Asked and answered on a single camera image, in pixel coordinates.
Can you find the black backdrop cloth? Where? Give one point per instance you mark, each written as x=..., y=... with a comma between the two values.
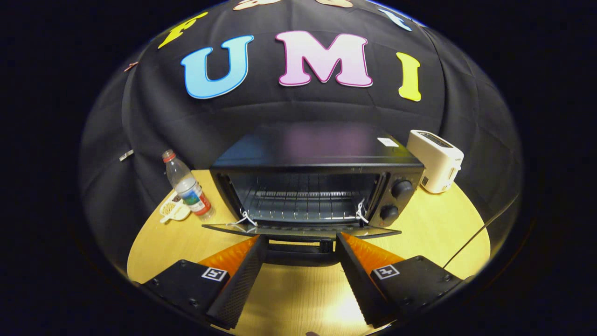
x=280, y=112

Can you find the pink cloth clip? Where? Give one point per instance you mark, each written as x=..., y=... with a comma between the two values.
x=131, y=66

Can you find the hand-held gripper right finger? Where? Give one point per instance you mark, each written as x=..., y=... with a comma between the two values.
x=357, y=282

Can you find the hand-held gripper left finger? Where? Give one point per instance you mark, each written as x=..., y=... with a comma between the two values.
x=245, y=282

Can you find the black toaster oven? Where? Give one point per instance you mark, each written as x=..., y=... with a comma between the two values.
x=317, y=149

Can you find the small white snack dish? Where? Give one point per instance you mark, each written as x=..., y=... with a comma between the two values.
x=177, y=212

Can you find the silver cloth clip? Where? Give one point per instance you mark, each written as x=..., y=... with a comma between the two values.
x=126, y=155

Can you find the white pop-up toaster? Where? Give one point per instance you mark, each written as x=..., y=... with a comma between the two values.
x=433, y=161

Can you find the clear plastic water bottle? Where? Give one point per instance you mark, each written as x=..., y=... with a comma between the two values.
x=189, y=186

